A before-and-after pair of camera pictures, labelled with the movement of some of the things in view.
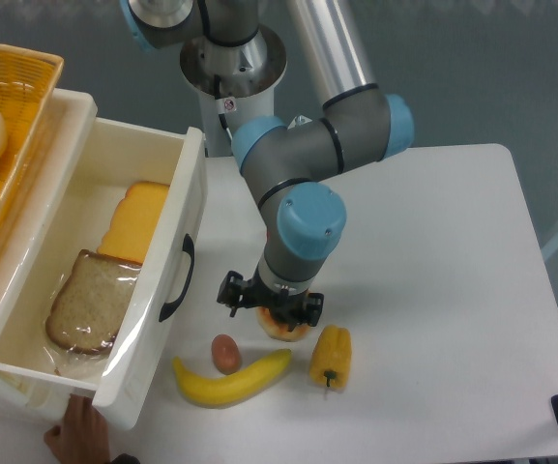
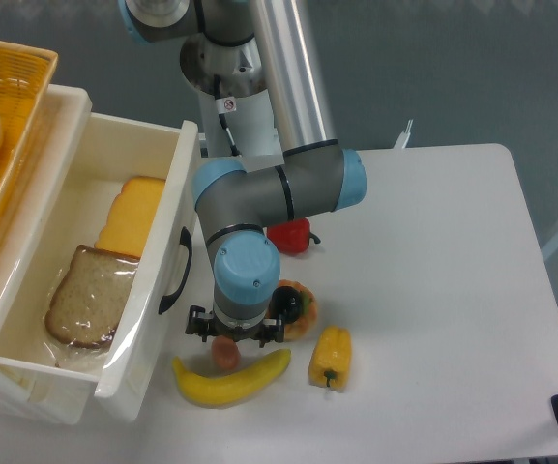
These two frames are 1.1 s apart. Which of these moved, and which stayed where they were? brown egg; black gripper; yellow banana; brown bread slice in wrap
Moved: black gripper
Stayed: yellow banana; brown bread slice in wrap; brown egg
